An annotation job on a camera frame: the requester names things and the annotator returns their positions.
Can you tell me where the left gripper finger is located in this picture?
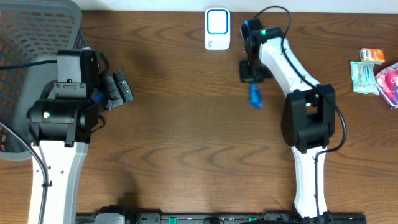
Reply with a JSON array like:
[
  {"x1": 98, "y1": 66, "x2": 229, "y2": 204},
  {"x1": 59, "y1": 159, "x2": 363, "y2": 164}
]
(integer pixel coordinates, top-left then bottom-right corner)
[
  {"x1": 113, "y1": 70, "x2": 134, "y2": 103},
  {"x1": 104, "y1": 75, "x2": 123, "y2": 109}
]

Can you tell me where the blue Oreo cookie packet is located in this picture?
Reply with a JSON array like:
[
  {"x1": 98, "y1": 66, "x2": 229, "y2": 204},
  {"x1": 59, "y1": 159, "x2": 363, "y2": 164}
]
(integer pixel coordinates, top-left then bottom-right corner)
[{"x1": 249, "y1": 83, "x2": 262, "y2": 109}]

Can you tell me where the teal wet wipes packet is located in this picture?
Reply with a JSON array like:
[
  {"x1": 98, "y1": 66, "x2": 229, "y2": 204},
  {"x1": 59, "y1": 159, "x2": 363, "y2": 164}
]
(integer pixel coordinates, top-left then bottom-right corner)
[{"x1": 350, "y1": 61, "x2": 379, "y2": 95}]

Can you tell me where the small orange box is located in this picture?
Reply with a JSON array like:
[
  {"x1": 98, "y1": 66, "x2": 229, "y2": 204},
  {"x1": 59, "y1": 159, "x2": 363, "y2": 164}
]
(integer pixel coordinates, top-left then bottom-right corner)
[{"x1": 359, "y1": 48, "x2": 385, "y2": 65}]

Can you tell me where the red purple snack packet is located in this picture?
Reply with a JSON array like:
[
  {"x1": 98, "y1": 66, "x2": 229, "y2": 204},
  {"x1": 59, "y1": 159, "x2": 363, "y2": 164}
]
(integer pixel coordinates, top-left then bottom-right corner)
[{"x1": 375, "y1": 63, "x2": 397, "y2": 109}]

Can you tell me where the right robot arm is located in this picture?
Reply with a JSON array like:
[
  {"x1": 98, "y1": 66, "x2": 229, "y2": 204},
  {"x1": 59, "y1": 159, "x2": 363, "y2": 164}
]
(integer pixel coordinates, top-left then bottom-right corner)
[{"x1": 239, "y1": 26, "x2": 335, "y2": 222}]

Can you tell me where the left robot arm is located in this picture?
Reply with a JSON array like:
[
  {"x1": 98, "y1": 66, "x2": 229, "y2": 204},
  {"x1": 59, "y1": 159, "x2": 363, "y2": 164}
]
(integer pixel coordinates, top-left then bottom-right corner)
[{"x1": 27, "y1": 71, "x2": 134, "y2": 223}]

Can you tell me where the grey plastic mesh basket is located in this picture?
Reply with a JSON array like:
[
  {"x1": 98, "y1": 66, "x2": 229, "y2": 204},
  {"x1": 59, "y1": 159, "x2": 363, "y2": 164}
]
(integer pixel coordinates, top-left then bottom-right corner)
[{"x1": 0, "y1": 0, "x2": 88, "y2": 162}]

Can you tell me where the left black cable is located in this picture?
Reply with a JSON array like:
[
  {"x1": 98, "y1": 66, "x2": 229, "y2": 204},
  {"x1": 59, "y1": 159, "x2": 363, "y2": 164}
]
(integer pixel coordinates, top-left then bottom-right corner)
[{"x1": 0, "y1": 59, "x2": 58, "y2": 224}]

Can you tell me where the black cable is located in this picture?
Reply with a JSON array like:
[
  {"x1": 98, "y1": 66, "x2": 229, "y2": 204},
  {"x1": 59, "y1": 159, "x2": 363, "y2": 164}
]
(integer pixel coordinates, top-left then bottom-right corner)
[
  {"x1": 253, "y1": 5, "x2": 348, "y2": 218},
  {"x1": 0, "y1": 59, "x2": 58, "y2": 224}
]

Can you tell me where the right black cable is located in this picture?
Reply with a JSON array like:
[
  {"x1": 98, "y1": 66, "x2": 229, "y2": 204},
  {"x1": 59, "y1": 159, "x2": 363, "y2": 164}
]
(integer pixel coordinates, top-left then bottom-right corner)
[{"x1": 253, "y1": 5, "x2": 348, "y2": 218}]

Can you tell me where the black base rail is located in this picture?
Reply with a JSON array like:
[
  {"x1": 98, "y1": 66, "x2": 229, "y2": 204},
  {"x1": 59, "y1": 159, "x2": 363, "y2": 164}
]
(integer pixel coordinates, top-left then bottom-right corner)
[{"x1": 76, "y1": 212, "x2": 368, "y2": 224}]

